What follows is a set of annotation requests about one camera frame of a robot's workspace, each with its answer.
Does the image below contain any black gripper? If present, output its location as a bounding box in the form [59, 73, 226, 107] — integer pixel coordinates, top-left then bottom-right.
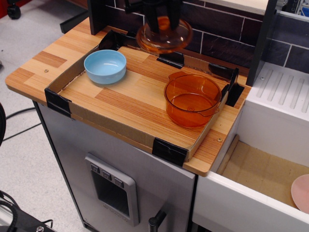
[124, 0, 183, 33]

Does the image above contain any orange transparent pot lid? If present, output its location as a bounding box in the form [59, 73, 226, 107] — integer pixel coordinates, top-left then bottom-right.
[136, 16, 193, 54]

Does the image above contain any orange transparent pot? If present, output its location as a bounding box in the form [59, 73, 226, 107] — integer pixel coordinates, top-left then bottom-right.
[164, 72, 222, 128]

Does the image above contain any light blue bowl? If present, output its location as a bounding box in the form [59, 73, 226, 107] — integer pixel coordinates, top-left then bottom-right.
[84, 50, 126, 85]

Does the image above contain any cardboard fence with black tape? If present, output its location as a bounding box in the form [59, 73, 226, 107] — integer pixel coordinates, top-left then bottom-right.
[44, 31, 248, 174]

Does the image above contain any black metal floor bar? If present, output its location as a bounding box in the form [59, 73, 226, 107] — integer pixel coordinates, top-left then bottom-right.
[60, 11, 88, 34]

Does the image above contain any black caster wheel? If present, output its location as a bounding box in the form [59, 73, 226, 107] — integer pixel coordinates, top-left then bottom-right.
[7, 0, 21, 20]

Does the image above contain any grey toy dishwasher cabinet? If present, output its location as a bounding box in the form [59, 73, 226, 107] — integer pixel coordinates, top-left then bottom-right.
[35, 103, 196, 232]

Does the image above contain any white toy sink unit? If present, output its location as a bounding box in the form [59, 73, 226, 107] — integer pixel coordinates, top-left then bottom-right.
[192, 63, 309, 232]

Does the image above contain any pink plate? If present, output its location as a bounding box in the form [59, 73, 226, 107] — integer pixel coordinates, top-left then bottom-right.
[291, 174, 309, 214]

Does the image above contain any black floor cable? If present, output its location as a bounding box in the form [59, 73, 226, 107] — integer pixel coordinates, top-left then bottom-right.
[2, 107, 42, 142]

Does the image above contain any black cabinet door handle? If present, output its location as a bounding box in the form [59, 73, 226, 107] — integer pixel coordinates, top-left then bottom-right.
[148, 210, 167, 232]

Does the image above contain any black equipment with cables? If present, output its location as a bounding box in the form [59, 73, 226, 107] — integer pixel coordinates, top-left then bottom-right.
[0, 191, 55, 232]

